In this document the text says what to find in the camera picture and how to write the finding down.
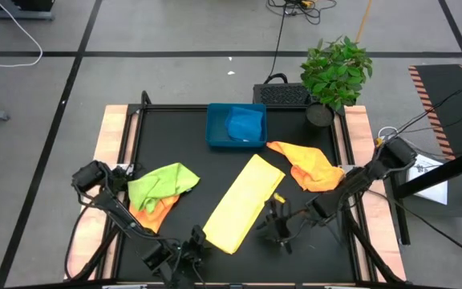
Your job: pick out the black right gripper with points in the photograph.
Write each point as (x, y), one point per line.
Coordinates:
(282, 228)

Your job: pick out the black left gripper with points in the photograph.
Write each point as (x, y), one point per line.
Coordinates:
(187, 253)

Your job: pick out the yellow microfiber towel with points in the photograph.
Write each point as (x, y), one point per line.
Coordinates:
(243, 200)

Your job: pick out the orange microfiber towel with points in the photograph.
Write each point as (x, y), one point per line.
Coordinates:
(315, 168)
(155, 214)

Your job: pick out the green microfiber towel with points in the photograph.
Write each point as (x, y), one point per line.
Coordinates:
(159, 184)

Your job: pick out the blue microfiber towel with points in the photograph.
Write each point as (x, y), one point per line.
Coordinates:
(244, 124)

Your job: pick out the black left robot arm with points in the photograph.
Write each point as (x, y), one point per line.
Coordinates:
(114, 208)

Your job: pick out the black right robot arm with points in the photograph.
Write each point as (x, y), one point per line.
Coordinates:
(355, 180)

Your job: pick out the yellow tape tag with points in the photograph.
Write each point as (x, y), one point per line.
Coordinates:
(279, 198)

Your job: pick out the silver metal mounting plate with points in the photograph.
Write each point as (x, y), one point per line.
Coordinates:
(345, 168)

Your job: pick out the blue plastic bin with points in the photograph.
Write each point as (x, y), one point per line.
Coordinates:
(215, 132)

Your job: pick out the black plant pot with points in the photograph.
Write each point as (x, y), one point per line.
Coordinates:
(319, 115)

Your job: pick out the black vertical stand leg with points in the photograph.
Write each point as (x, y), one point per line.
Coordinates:
(401, 216)

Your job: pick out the light wooden side board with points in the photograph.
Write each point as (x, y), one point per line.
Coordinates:
(357, 124)
(110, 120)

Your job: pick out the black perforated box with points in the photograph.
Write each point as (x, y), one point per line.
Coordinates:
(281, 95)

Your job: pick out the white paper sheet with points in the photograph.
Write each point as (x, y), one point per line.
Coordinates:
(435, 192)

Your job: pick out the green leafy plant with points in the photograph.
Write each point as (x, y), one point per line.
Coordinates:
(335, 72)

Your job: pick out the black diagonal beam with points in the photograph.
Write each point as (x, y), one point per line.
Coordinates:
(447, 170)

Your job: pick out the hazard-striped black platform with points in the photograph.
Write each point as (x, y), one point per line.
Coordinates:
(447, 100)

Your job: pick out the grey desk foot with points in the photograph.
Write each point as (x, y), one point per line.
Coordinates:
(14, 16)

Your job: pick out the black aluminium table frame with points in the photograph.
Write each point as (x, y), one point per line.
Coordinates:
(175, 107)

